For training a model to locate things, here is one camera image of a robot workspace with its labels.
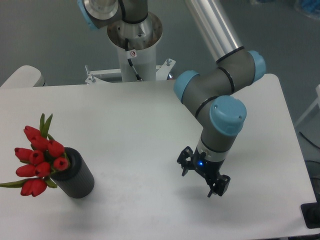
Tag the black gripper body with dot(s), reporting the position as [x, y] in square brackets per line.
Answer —
[209, 170]

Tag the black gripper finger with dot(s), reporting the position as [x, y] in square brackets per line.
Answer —
[185, 160]
[218, 184]

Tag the red tulip bouquet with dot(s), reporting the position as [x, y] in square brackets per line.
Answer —
[45, 158]

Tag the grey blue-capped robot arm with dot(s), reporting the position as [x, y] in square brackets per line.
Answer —
[208, 98]

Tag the dark grey ribbed vase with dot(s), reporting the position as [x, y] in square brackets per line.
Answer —
[77, 181]

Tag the black device at table edge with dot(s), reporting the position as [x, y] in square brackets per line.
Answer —
[311, 214]

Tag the white chair back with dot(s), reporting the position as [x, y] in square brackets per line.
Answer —
[25, 77]

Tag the blue plastic bag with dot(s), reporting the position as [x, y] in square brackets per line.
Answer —
[309, 8]

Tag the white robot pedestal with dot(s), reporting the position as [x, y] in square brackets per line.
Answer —
[136, 46]

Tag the white furniture frame right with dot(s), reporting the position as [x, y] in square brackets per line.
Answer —
[310, 111]

